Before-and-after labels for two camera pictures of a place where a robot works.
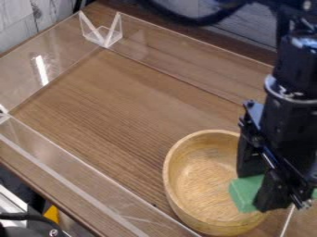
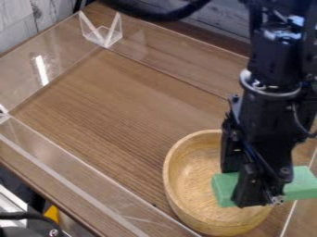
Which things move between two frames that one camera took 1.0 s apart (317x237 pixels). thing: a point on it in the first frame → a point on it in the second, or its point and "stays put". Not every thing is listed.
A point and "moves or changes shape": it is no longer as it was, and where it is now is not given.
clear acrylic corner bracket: (102, 35) stays put
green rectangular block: (243, 190) moves or changes shape
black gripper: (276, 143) → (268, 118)
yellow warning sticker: (54, 214) stays put
